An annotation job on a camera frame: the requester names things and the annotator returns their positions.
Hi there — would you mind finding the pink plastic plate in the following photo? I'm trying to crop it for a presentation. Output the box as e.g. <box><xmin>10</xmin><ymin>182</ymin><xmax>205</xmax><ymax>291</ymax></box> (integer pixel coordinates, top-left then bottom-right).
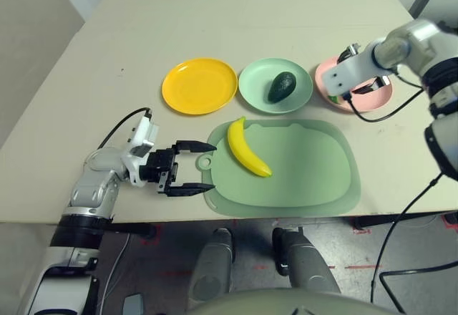
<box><xmin>314</xmin><ymin>55</ymin><xmax>394</xmax><ymax>115</ymax></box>

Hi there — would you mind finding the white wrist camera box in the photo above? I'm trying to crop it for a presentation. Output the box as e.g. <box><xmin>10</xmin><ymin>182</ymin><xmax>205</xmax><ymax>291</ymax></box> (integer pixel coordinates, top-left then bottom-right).
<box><xmin>125</xmin><ymin>115</ymin><xmax>158</xmax><ymax>158</ymax></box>
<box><xmin>321</xmin><ymin>44</ymin><xmax>391</xmax><ymax>97</ymax></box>

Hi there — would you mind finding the yellow plastic plate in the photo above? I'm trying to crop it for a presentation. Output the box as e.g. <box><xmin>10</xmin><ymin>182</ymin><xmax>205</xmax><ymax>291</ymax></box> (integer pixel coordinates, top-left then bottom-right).
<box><xmin>161</xmin><ymin>57</ymin><xmax>239</xmax><ymax>116</ymax></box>

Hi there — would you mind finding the yellow toy banana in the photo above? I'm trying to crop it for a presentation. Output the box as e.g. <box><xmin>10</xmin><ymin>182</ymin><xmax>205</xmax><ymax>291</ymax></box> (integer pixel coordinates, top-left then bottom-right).
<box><xmin>227</xmin><ymin>116</ymin><xmax>273</xmax><ymax>178</ymax></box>

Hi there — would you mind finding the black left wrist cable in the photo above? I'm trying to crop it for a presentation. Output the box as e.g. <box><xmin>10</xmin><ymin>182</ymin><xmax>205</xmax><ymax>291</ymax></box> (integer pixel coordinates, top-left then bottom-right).
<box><xmin>98</xmin><ymin>107</ymin><xmax>153</xmax><ymax>150</ymax></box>

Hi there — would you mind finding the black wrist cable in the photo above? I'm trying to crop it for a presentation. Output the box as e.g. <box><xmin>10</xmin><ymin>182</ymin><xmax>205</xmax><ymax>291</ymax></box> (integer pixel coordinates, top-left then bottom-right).
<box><xmin>343</xmin><ymin>66</ymin><xmax>458</xmax><ymax>315</ymax></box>
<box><xmin>98</xmin><ymin>107</ymin><xmax>153</xmax><ymax>150</ymax></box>

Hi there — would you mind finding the grey left robot leg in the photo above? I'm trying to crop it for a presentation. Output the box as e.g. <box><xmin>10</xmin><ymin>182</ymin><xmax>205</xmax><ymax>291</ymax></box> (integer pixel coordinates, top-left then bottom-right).
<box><xmin>191</xmin><ymin>228</ymin><xmax>233</xmax><ymax>304</ymax></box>

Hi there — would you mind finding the green cutting board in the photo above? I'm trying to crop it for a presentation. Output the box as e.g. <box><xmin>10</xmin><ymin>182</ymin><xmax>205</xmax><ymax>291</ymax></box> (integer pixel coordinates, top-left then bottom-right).
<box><xmin>198</xmin><ymin>118</ymin><xmax>361</xmax><ymax>218</ymax></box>

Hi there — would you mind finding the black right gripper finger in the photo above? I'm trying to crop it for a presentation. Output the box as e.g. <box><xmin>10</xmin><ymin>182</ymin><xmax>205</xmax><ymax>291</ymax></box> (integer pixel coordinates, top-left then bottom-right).
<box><xmin>337</xmin><ymin>44</ymin><xmax>363</xmax><ymax>61</ymax></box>
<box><xmin>351</xmin><ymin>80</ymin><xmax>379</xmax><ymax>96</ymax></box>

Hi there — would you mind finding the grey robot torso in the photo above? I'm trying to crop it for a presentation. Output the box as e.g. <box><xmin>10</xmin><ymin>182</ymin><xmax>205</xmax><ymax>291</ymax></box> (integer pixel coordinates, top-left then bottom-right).
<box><xmin>185</xmin><ymin>288</ymin><xmax>398</xmax><ymax>315</ymax></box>

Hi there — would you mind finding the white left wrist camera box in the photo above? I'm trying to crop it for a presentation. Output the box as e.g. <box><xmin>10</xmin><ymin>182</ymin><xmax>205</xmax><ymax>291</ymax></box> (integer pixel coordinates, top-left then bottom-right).
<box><xmin>125</xmin><ymin>115</ymin><xmax>158</xmax><ymax>158</ymax></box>

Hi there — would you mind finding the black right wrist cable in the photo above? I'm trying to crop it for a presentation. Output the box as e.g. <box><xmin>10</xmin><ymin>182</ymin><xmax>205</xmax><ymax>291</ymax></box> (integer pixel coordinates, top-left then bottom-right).
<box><xmin>343</xmin><ymin>66</ymin><xmax>458</xmax><ymax>315</ymax></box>

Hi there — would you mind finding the grey robot leg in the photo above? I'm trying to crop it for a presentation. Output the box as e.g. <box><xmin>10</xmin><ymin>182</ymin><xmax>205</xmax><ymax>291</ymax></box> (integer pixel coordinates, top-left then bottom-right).
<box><xmin>191</xmin><ymin>228</ymin><xmax>233</xmax><ymax>304</ymax></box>
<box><xmin>272</xmin><ymin>227</ymin><xmax>341</xmax><ymax>294</ymax></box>

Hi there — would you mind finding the green plastic plate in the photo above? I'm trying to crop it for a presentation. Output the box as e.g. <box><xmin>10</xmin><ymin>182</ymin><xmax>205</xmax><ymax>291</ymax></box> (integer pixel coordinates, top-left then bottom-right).
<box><xmin>238</xmin><ymin>57</ymin><xmax>313</xmax><ymax>115</ymax></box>

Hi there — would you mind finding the grey right robot leg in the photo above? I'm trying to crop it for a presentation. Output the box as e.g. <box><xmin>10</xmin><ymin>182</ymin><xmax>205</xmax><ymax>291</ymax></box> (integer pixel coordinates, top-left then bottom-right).
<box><xmin>272</xmin><ymin>227</ymin><xmax>341</xmax><ymax>294</ymax></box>

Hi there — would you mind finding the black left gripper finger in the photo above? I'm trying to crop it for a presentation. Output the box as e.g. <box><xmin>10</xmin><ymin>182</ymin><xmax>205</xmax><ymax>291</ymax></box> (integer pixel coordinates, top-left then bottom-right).
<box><xmin>170</xmin><ymin>139</ymin><xmax>218</xmax><ymax>155</ymax></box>
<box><xmin>165</xmin><ymin>182</ymin><xmax>216</xmax><ymax>198</ymax></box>

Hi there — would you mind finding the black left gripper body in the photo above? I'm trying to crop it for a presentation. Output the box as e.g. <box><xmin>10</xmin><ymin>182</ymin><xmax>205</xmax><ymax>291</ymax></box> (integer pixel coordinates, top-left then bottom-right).
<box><xmin>140</xmin><ymin>148</ymin><xmax>179</xmax><ymax>196</ymax></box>

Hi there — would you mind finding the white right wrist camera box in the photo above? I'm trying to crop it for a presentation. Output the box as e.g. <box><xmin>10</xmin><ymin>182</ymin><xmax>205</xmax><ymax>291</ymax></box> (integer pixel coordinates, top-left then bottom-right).
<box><xmin>321</xmin><ymin>44</ymin><xmax>391</xmax><ymax>97</ymax></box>

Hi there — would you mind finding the grey oblong box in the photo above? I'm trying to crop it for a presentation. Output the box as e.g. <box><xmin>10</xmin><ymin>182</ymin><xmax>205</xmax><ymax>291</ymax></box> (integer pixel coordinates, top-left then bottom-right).
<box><xmin>122</xmin><ymin>294</ymin><xmax>145</xmax><ymax>315</ymax></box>

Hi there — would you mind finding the black table foot bar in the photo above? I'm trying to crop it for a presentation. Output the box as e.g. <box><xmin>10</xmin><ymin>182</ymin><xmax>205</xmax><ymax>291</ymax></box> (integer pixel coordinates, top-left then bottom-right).
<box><xmin>103</xmin><ymin>221</ymin><xmax>158</xmax><ymax>241</ymax></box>
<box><xmin>352</xmin><ymin>209</ymin><xmax>458</xmax><ymax>230</ymax></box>

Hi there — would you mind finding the dark green avocado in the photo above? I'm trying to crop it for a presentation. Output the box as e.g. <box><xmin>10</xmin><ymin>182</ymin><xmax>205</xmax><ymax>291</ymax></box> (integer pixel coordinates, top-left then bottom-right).
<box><xmin>267</xmin><ymin>71</ymin><xmax>298</xmax><ymax>103</ymax></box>

